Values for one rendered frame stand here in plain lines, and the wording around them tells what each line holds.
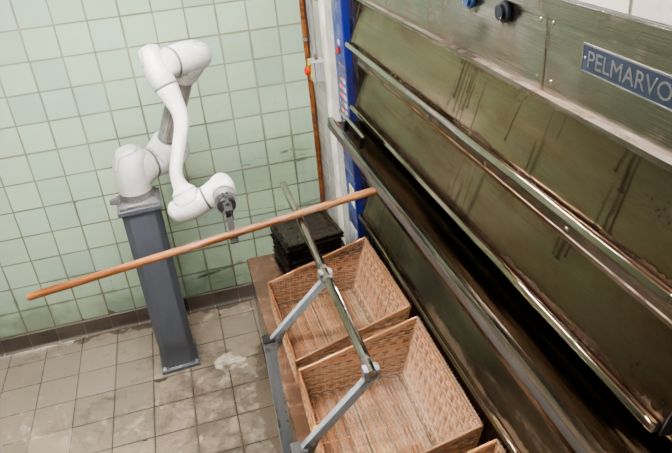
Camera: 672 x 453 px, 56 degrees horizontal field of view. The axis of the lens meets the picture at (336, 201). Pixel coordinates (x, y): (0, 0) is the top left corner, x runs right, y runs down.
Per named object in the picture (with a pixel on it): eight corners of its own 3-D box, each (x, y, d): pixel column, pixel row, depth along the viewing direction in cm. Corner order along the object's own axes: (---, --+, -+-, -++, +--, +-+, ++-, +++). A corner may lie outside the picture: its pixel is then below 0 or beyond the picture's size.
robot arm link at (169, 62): (162, 84, 249) (188, 74, 258) (139, 43, 247) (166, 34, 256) (148, 96, 259) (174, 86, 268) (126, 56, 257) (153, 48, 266)
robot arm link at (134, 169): (111, 192, 302) (99, 150, 291) (143, 178, 314) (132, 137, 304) (132, 200, 292) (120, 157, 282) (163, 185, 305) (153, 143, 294)
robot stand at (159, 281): (159, 351, 358) (116, 196, 311) (196, 341, 363) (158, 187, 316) (162, 375, 341) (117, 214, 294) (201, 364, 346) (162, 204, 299)
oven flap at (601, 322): (359, 110, 263) (372, 63, 255) (669, 433, 109) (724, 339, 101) (349, 108, 261) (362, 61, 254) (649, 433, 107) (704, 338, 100)
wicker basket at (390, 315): (369, 284, 300) (366, 234, 287) (416, 361, 252) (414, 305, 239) (269, 308, 290) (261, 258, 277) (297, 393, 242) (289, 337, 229)
